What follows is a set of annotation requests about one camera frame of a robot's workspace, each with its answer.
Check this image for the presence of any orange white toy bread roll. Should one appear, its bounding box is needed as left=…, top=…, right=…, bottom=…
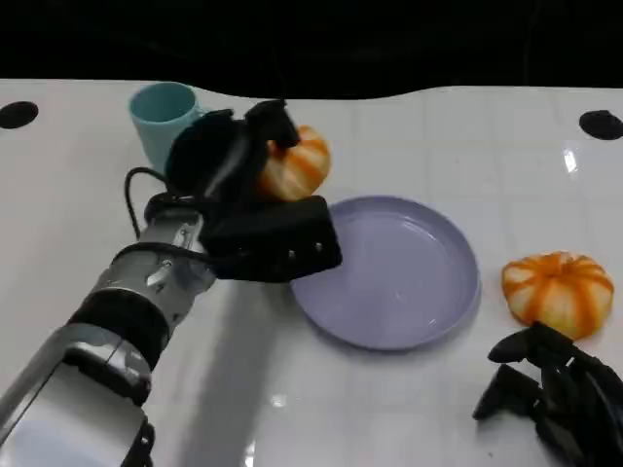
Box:
left=500, top=250, right=615, bottom=341
left=255, top=125, right=333, bottom=201

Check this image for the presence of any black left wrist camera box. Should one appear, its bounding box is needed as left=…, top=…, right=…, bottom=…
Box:
left=200, top=195, right=344, bottom=284

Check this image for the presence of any lilac plate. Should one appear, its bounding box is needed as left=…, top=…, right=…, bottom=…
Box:
left=290, top=195, right=482, bottom=352

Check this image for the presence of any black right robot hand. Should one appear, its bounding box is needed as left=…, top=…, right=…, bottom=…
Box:
left=471, top=321, right=623, bottom=467

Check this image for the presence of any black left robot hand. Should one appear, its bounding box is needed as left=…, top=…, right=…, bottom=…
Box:
left=164, top=98, right=301, bottom=206

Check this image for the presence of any pale green mug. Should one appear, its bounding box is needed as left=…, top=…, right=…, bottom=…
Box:
left=128, top=81, right=210, bottom=174

